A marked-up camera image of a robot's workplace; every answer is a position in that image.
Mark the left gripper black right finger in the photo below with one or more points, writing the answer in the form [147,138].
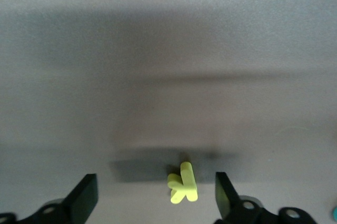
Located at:
[231,208]

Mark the yellow foam letter k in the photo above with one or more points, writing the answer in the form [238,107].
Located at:
[187,182]

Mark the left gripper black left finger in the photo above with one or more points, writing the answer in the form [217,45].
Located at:
[76,203]

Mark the brown table cover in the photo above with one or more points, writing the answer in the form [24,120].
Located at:
[158,50]

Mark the teal foam letter c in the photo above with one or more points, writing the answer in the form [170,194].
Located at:
[335,214]

